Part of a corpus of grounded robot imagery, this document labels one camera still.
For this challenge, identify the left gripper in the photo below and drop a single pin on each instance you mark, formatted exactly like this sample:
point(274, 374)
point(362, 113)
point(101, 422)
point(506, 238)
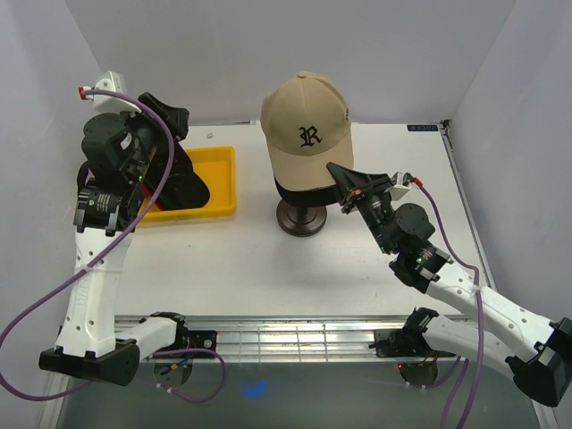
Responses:
point(177, 117)

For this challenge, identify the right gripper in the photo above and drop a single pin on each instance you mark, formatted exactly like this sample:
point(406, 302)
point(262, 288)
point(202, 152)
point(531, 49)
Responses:
point(355, 188)

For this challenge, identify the black cap gold letter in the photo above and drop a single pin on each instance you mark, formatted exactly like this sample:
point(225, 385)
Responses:
point(307, 198)

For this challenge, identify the beige cap black letter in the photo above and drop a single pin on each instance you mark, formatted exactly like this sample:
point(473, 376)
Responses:
point(307, 126)

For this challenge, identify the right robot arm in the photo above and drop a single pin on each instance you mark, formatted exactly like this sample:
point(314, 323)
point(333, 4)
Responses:
point(532, 350)

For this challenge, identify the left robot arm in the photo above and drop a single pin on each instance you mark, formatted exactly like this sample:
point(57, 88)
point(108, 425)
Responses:
point(129, 155)

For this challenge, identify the yellow plastic tray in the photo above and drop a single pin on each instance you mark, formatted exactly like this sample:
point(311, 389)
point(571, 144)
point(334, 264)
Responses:
point(216, 166)

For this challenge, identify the beige mannequin head stand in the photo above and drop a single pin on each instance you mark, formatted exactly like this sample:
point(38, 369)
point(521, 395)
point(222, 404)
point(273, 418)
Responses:
point(300, 221)

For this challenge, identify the black cap in tray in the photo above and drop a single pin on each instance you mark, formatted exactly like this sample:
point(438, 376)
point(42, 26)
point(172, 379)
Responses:
point(184, 189)

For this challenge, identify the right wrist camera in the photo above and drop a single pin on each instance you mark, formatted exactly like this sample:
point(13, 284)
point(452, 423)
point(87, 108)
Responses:
point(402, 183)

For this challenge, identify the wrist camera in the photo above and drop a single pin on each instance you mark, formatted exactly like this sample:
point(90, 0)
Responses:
point(402, 183)
point(109, 81)

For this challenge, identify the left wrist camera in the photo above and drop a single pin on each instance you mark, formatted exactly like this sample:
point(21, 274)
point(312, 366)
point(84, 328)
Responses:
point(109, 81)

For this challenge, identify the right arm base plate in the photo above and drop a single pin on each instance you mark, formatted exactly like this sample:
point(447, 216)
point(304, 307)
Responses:
point(399, 343)

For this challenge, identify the aluminium frame rail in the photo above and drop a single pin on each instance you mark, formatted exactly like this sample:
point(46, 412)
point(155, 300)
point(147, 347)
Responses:
point(239, 342)

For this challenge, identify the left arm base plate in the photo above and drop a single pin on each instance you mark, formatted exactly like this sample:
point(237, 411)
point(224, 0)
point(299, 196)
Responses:
point(190, 344)

